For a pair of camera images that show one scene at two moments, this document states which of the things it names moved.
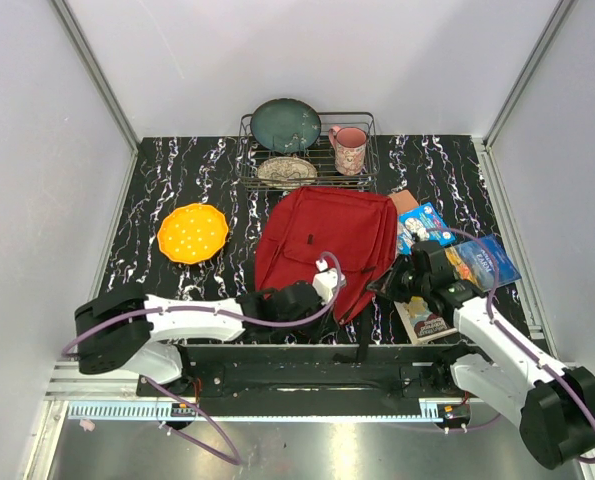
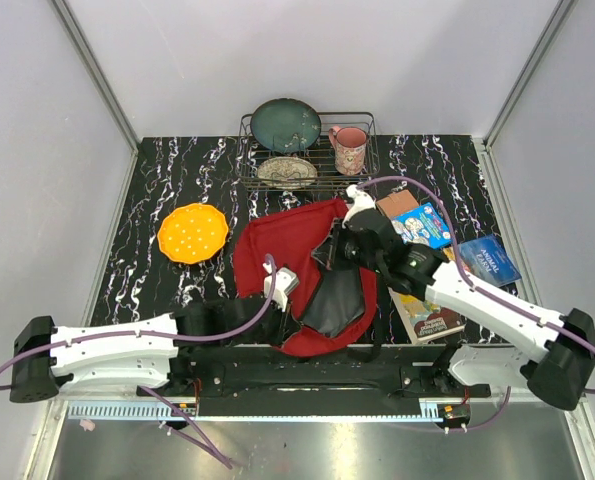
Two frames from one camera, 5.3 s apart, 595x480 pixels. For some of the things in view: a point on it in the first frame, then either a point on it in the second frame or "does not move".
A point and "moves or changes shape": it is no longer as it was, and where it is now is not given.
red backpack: x=304 y=223 moves or changes shape
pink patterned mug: x=349 y=143 does not move
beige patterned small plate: x=287 y=172 does not move
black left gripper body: x=315 y=323 to x=272 y=332
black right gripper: x=383 y=286 to x=331 y=247
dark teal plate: x=286 y=125 does not move
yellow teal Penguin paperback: x=421 y=321 does not move
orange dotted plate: x=192 y=233 does not move
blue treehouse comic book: x=422 y=224 does not move
